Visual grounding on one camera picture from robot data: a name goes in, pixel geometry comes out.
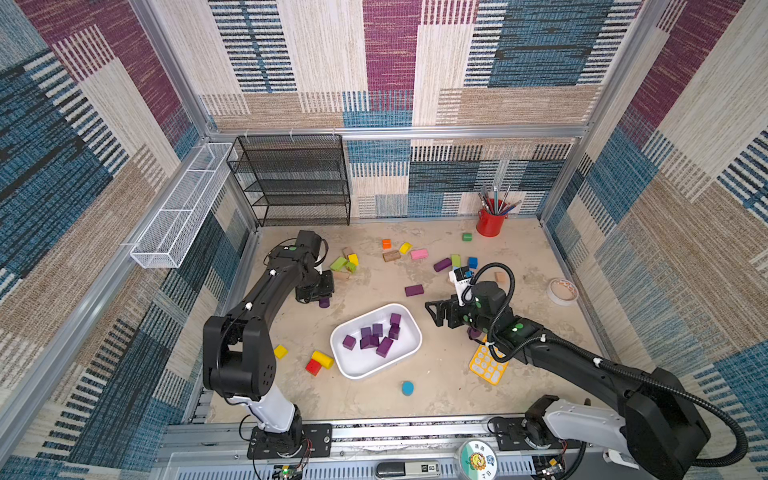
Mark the small purple cube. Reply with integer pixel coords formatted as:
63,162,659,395
342,335,357,351

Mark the white plastic storage bin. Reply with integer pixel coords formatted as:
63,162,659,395
330,303,423,380

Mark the long purple brick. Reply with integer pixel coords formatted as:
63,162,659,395
376,337,395,358

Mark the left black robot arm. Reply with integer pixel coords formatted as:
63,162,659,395
202,230,334,456

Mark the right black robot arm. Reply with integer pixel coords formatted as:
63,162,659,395
425,262,749,479

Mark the lime green brick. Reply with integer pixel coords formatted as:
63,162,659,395
330,257,348,272

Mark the yellow calculator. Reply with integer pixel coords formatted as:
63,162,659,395
469,345,507,385

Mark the yellow cylinder block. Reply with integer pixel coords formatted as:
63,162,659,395
311,350,335,369

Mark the brown wooden brick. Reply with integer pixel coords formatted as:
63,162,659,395
382,249,403,263

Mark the yellow small cube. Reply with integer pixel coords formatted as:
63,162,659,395
274,345,288,360

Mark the red cube block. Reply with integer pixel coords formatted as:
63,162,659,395
305,359,323,376

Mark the roll of tape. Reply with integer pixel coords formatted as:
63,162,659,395
546,278,580,306

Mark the pink brick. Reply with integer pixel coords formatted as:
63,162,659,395
410,248,429,260

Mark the red pen cup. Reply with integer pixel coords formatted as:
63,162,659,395
476,209,507,238

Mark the blue round block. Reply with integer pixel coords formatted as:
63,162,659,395
401,381,415,396

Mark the round green sticker badge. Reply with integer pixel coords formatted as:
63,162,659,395
454,439,498,480

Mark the black wire shelf rack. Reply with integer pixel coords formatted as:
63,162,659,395
228,135,351,227

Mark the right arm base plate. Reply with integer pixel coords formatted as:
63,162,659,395
486,416,582,452

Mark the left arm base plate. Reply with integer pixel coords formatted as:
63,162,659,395
247,423,333,460

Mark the white mesh wall basket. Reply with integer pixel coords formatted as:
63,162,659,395
130,143,232,269

